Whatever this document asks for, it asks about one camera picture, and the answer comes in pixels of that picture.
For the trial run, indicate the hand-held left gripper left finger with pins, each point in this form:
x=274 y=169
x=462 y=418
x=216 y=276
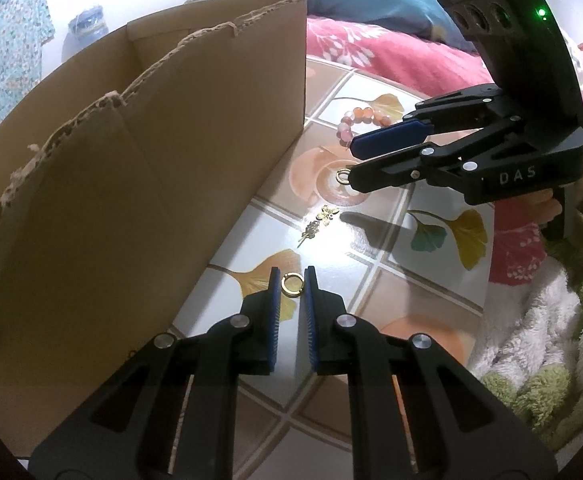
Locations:
x=274 y=320

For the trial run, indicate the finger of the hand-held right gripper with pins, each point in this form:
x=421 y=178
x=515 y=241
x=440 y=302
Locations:
x=396 y=167
x=391 y=137

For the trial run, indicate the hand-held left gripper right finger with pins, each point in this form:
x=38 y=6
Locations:
x=309 y=320

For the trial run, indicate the gold hoop earring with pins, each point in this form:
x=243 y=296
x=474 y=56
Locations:
x=284 y=286
x=340 y=180

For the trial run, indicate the gold butterfly charm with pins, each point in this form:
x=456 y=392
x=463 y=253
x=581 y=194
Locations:
x=328 y=214

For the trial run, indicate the gold flower charm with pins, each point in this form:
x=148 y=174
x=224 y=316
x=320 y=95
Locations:
x=312 y=229

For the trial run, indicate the brown cardboard box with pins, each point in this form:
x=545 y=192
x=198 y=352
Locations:
x=121 y=210

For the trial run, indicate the person's right hand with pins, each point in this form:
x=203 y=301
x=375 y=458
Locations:
x=531 y=215

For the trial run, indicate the pink floral blanket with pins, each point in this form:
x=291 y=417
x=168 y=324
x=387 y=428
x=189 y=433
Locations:
x=396 y=55

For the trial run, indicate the red dotted cloth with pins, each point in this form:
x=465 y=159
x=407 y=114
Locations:
x=516 y=255

